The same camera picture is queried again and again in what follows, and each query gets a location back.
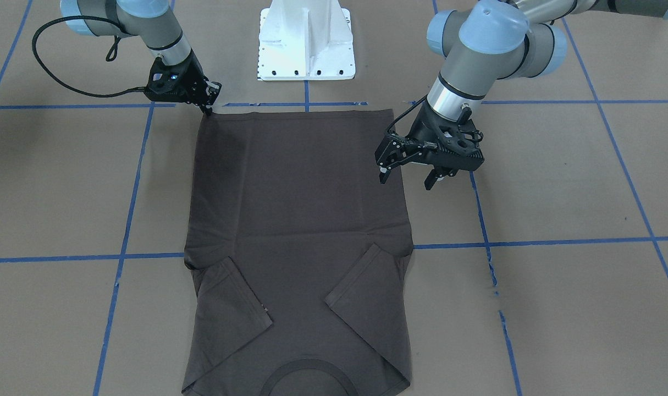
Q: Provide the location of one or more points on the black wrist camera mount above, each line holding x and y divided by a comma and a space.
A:
166, 91
458, 146

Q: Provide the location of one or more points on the white metal camera stand base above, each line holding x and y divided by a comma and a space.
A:
305, 40

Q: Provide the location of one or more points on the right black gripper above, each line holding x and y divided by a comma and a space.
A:
191, 75

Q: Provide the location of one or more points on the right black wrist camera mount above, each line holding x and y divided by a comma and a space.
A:
166, 91

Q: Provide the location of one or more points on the dark brown t-shirt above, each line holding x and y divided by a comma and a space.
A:
298, 256

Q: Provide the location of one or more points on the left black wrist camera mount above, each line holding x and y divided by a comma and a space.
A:
458, 146

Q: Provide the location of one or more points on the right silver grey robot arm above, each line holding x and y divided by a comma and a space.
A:
176, 75

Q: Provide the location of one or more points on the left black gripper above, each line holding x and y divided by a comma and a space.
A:
420, 130

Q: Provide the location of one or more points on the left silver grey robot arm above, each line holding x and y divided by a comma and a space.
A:
494, 40

